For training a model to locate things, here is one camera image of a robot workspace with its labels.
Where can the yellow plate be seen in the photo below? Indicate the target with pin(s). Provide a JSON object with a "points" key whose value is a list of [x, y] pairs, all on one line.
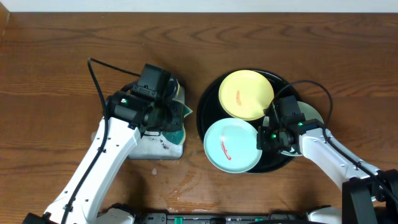
{"points": [[245, 94]]}

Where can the black rectangular soapy tray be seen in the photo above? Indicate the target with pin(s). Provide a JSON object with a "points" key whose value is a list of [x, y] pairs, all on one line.
{"points": [[153, 145]]}

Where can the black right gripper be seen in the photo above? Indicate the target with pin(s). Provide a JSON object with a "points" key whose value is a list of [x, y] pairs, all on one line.
{"points": [[262, 143]]}

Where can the black rail at table edge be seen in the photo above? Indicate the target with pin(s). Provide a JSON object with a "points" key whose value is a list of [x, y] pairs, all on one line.
{"points": [[163, 218]]}

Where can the light blue front plate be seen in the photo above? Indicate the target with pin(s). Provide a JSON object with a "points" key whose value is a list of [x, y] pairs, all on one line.
{"points": [[230, 144]]}

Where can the green yellow sponge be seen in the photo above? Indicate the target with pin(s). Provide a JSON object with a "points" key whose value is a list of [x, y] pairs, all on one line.
{"points": [[178, 137]]}

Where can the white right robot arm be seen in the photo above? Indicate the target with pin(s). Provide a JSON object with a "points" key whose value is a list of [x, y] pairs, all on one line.
{"points": [[369, 194]]}

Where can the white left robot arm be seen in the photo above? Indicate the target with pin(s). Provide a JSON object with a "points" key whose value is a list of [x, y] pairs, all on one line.
{"points": [[136, 124]]}

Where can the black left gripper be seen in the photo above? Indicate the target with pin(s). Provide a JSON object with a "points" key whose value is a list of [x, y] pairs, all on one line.
{"points": [[173, 112]]}

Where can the round black tray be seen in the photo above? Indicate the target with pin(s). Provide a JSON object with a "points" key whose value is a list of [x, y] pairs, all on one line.
{"points": [[210, 110]]}

